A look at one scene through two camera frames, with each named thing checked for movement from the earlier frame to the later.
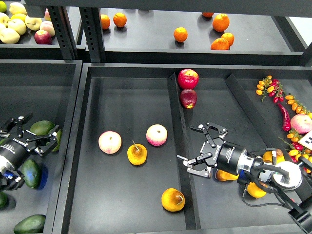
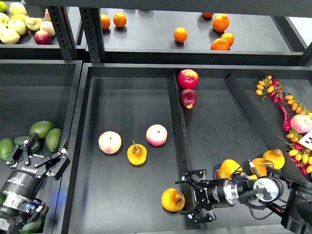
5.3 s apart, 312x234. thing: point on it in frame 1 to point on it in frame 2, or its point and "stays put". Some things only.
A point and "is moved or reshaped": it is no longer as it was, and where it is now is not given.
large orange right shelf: (221, 22) stays put
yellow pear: (172, 200) stays put
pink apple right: (156, 135) stays put
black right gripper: (224, 156) to (216, 193)
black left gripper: (21, 142) to (22, 184)
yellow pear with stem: (137, 153) stays put
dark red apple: (188, 98) stays put
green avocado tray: (31, 172) is moved or reshaped
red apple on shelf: (42, 37) stays put
